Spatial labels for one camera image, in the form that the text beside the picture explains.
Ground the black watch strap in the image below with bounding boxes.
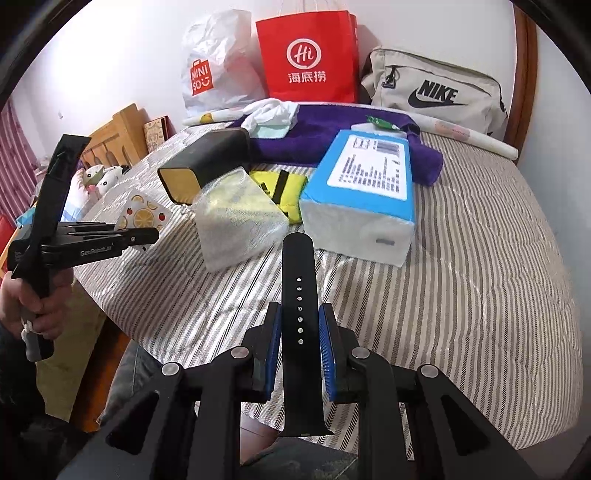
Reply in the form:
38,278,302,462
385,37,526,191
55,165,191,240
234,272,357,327
278,232,335,438

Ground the mint green cloth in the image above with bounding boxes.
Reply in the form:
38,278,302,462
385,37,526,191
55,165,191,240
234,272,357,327
252,124,294,139

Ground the green wet wipe packet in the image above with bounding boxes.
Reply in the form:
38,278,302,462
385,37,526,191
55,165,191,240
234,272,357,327
367,115,400,131

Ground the person's left forearm sleeve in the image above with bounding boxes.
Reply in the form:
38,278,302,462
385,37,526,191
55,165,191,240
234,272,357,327
1,328,61,479

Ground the person's left hand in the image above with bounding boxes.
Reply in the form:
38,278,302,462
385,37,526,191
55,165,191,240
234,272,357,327
1,269,74,340

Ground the plush toy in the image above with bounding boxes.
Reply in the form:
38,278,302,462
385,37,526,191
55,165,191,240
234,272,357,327
61,165,123,222

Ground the pink striped curtain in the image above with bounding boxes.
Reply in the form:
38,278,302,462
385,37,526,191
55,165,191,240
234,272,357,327
0,100,37,220

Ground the lemon print packet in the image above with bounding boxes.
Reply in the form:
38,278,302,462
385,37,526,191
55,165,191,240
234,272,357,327
115,189,172,252

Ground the wooden headboard furniture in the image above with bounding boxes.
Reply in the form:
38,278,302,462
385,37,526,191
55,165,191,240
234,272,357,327
81,103,148,168

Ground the striped grey bed quilt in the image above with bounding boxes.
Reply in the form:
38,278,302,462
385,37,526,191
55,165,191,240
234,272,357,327
75,133,584,449

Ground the bubble wrap bag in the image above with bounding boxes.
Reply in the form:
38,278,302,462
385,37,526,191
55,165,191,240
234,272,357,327
191,167,288,272

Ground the brown patterned box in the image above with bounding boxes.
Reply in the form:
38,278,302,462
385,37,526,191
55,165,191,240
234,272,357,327
142,116,169,153

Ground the blue tissue pack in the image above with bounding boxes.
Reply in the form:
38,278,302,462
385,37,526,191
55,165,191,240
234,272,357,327
300,130,416,267

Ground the yellow black cloth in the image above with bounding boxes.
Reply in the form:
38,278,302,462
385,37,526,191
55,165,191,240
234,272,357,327
249,170,308,225

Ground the dark green tea box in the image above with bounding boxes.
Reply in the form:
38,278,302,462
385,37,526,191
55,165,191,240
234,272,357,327
157,128,252,205

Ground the rolled white poster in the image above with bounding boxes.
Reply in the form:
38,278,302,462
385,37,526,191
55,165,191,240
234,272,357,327
182,106,519,162

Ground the purple towel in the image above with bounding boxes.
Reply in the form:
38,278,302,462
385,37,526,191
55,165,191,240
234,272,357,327
247,104,444,187

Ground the white Miniso plastic bag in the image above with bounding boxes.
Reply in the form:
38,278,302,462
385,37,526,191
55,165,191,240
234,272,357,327
180,9,266,117

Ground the white sponge block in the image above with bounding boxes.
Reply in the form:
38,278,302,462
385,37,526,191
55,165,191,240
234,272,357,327
351,123,407,139

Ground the beige Nike bag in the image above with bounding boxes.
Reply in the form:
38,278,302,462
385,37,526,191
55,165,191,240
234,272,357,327
361,48,508,135

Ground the red paper shopping bag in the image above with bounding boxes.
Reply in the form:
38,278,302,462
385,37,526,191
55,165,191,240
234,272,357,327
256,9,360,103

